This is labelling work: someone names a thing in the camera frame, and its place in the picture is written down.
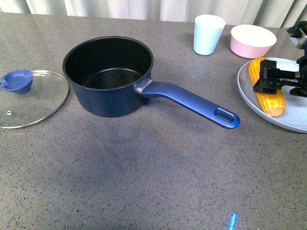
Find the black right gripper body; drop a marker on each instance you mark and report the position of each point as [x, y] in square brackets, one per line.
[300, 87]

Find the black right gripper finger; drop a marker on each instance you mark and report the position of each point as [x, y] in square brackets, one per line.
[271, 85]
[269, 70]

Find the yellow corn cob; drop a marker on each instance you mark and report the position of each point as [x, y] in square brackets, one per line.
[271, 104]

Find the glass lid with blue knob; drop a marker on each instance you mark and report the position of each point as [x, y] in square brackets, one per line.
[29, 97]

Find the light blue plate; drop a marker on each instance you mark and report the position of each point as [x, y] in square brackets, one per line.
[295, 116]

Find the pink bowl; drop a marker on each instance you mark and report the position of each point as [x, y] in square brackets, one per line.
[251, 41]

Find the white curtain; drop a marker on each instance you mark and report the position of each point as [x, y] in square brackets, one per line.
[265, 13]

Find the light blue plastic cup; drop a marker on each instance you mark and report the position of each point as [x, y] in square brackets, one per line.
[207, 31]

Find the blue saucepan with handle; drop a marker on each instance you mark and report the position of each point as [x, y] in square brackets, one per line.
[111, 77]

